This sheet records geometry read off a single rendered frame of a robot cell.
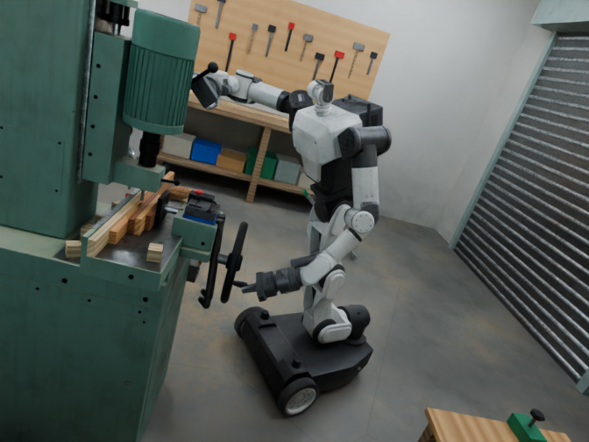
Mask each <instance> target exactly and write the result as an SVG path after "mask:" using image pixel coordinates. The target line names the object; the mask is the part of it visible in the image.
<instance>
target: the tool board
mask: <svg viewBox="0 0 589 442"><path fill-rule="evenodd" d="M188 23H190V24H193V25H197V26H200V30H201V35H200V39H199V45H198V49H197V55H196V59H195V68H194V71H197V72H200V73H201V72H203V71H204V70H206V69H207V68H208V64H209V63H210V62H212V61H214V62H215V63H216V64H217V65H218V70H221V71H224V72H227V74H228V75H230V76H231V75H236V70H238V69H240V70H244V71H246V72H249V73H252V74H253V75H254V76H255V77H258V78H260V79H262V82H263V83H266V84H269V85H271V86H274V87H276V88H278V89H283V90H285V91H287V92H290V93H291V92H293V91H295V90H298V89H302V90H306V91H307V88H308V85H309V84H310V83H311V82H313V81H315V80H316V79H325V80H326V81H328V82H331V83H332V84H334V90H333V91H334V93H335V97H334V100H336V99H339V98H342V97H345V96H348V94H352V95H354V96H357V97H360V98H362V99H365V100H366V101H368V98H369V96H370V93H371V90H372V87H373V83H374V81H375V78H376V75H377V73H378V70H379V67H380V63H381V60H382V58H383V55H384V52H385V50H386V47H387V42H388V40H389V37H390V34H391V33H389V32H384V31H381V30H379V29H376V28H373V27H371V26H368V25H363V24H360V23H358V22H355V21H352V20H350V19H347V18H342V17H339V16H337V15H334V14H331V13H328V12H326V11H322V10H319V9H317V8H314V7H311V6H308V5H306V4H301V3H298V2H296V1H293V0H191V3H190V8H189V14H188Z"/></svg>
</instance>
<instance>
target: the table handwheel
mask: <svg viewBox="0 0 589 442"><path fill-rule="evenodd" d="M247 227H248V224H247V223H246V222H242V223H241V224H240V226H239V228H238V234H237V237H236V240H235V244H234V247H233V250H232V253H229V255H227V254H223V253H219V254H218V257H217V263H219V264H223V265H226V266H225V267H226V268H227V273H226V276H225V280H224V286H223V290H222V294H221V298H220V301H221V302H222V303H227V302H228V301H229V297H230V294H231V288H232V284H233V282H234V278H235V274H236V271H239V270H240V267H241V263H242V260H243V256H242V254H241V251H242V248H243V244H244V241H245V235H246V231H247Z"/></svg>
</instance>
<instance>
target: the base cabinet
mask: <svg viewBox="0 0 589 442"><path fill-rule="evenodd" d="M190 260H191V259H189V258H187V259H186V261H185V263H184V265H183V267H182V269H181V271H180V273H179V275H178V277H177V279H176V281H175V283H174V285H173V287H172V289H171V291H170V293H169V295H168V297H167V299H166V301H165V303H164V305H163V307H162V309H161V310H156V309H152V308H148V307H145V306H140V305H137V304H133V303H126V302H122V301H118V300H114V299H110V298H106V297H102V296H95V295H91V294H87V293H83V292H80V291H75V290H72V289H64V288H61V287H57V286H53V285H49V284H45V283H41V282H34V281H30V280H26V279H22V278H18V277H15V276H10V275H7V274H0V441H2V442H140V441H141V439H142V437H143V434H144V432H145V428H146V426H147V423H148V421H149V418H150V416H151V414H152V412H153V407H154V405H155V403H156V401H157V398H158V396H159V393H160V390H161V387H162V385H163V382H164V380H165V378H166V374H167V367H168V362H169V358H170V354H171V350H172V345H173V342H174V334H175V330H176V325H177V321H178V317H179V313H180V308H181V301H182V297H183V292H184V289H185V284H186V280H187V276H188V268H189V264H190Z"/></svg>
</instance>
